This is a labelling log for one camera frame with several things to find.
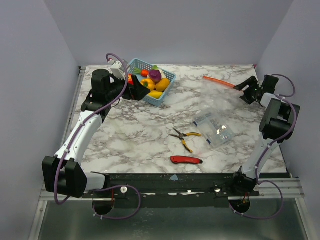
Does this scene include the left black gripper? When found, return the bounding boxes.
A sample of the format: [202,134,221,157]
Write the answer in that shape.
[106,73,151,102]

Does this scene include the purple toy onion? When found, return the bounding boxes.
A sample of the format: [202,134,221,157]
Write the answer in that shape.
[148,69,162,83]

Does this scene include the clear orange-zip bag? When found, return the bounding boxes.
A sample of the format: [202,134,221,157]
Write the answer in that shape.
[199,76,247,113]

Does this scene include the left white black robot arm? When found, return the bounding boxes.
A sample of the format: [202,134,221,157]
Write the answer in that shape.
[42,69,151,198]

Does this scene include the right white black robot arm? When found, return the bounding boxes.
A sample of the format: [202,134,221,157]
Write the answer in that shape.
[230,74,300,196]

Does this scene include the red toy apple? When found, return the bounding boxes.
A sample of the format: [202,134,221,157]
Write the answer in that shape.
[128,73,134,85]

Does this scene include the yellow toy bell pepper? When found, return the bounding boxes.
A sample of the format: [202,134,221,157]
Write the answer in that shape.
[140,78,156,91]

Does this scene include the orange toy carrot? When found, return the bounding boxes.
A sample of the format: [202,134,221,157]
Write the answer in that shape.
[133,67,149,78]

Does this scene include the yellow toy lemon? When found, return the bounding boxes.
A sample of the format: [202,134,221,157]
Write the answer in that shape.
[148,90,163,99]

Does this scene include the light blue plastic basket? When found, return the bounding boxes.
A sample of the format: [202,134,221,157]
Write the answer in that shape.
[127,58,177,107]

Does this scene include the orange toy citrus fruit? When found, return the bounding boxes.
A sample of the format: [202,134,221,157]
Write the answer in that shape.
[155,78,171,92]

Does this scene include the clear plastic screw box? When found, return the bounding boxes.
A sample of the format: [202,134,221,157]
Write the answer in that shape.
[193,108,235,149]

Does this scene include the red utility knife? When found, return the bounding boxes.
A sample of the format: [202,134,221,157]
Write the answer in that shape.
[170,155,203,165]

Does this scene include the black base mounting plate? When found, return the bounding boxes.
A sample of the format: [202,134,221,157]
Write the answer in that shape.
[82,173,259,209]

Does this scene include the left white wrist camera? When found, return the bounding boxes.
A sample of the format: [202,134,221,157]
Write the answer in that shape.
[108,58,127,81]

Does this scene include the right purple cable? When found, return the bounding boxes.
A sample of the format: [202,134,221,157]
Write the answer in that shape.
[228,74,297,220]

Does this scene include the purple cable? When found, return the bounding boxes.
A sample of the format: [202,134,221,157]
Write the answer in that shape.
[53,52,142,221]
[228,74,297,220]

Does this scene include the yellow handled pliers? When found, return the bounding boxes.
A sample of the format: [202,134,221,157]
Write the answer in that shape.
[170,128,202,154]

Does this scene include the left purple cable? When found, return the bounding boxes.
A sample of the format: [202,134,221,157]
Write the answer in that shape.
[53,52,142,221]

